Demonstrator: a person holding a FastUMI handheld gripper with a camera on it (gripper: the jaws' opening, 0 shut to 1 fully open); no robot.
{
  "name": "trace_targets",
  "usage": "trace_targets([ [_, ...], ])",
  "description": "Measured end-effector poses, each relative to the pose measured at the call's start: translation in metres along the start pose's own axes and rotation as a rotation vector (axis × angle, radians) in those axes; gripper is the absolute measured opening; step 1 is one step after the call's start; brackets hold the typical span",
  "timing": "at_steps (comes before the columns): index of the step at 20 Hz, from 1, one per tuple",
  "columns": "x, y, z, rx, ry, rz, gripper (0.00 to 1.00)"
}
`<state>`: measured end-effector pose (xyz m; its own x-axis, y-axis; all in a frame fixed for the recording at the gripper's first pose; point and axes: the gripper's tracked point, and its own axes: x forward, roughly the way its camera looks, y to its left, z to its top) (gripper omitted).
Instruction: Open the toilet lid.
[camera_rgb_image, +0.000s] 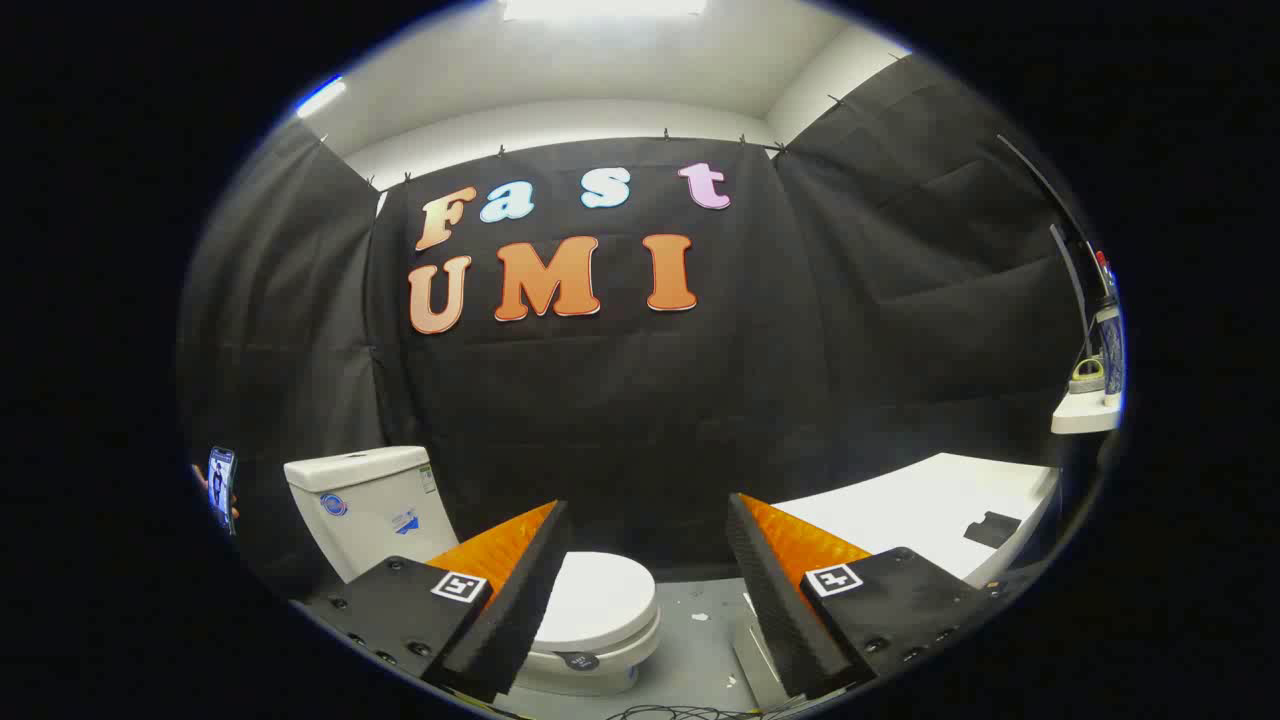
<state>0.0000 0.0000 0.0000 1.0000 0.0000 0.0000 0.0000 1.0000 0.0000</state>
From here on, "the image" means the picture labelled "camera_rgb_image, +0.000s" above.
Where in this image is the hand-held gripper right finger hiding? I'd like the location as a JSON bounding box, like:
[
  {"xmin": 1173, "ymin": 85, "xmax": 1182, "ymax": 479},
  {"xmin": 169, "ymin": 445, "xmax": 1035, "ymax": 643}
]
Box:
[{"xmin": 726, "ymin": 492, "xmax": 1011, "ymax": 701}]

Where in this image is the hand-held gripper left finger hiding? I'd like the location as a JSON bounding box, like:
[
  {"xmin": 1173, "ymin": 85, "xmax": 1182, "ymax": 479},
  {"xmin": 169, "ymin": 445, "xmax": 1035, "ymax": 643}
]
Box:
[{"xmin": 296, "ymin": 500, "xmax": 573, "ymax": 704}]

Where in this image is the white toilet lid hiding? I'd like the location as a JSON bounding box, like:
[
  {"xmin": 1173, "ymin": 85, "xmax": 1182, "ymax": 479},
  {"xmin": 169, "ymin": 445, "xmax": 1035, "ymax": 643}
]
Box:
[{"xmin": 535, "ymin": 552, "xmax": 658, "ymax": 653}]

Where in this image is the white ceramic toilet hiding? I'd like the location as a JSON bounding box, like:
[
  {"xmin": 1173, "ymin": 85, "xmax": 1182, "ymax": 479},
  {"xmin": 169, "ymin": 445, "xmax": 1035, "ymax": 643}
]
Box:
[{"xmin": 283, "ymin": 446, "xmax": 662, "ymax": 698}]

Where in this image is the white panelled cabinet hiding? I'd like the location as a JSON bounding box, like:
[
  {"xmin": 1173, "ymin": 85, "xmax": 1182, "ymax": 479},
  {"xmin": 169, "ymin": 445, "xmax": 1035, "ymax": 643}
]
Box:
[{"xmin": 735, "ymin": 453, "xmax": 1061, "ymax": 711}]

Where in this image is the black backdrop cloth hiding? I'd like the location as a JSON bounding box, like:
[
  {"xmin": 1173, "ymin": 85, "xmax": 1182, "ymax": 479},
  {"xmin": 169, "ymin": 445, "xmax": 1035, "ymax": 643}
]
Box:
[{"xmin": 178, "ymin": 55, "xmax": 1101, "ymax": 601}]

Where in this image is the black flat patch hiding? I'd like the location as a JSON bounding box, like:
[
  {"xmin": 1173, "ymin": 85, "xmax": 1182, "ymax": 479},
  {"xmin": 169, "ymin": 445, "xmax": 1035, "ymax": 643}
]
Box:
[{"xmin": 963, "ymin": 511, "xmax": 1023, "ymax": 549}]

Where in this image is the smartphone with lit screen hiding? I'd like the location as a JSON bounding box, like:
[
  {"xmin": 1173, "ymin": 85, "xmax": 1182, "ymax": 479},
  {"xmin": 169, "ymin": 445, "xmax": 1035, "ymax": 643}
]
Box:
[{"xmin": 207, "ymin": 446, "xmax": 238, "ymax": 534}]

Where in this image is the ceiling light panel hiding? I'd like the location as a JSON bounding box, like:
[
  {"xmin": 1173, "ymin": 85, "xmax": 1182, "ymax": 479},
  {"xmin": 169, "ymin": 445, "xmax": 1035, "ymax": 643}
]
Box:
[
  {"xmin": 500, "ymin": 0, "xmax": 708, "ymax": 21},
  {"xmin": 295, "ymin": 78, "xmax": 347, "ymax": 119}
]

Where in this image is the black cable bundle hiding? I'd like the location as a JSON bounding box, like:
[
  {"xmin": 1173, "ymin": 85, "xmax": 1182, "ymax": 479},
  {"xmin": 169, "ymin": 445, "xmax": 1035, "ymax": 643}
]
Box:
[{"xmin": 600, "ymin": 705, "xmax": 761, "ymax": 720}]

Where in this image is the white wall shelf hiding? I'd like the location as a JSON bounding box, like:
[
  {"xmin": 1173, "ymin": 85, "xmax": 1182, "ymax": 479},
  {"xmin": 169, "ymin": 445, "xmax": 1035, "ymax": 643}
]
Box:
[{"xmin": 1050, "ymin": 390, "xmax": 1121, "ymax": 435}]

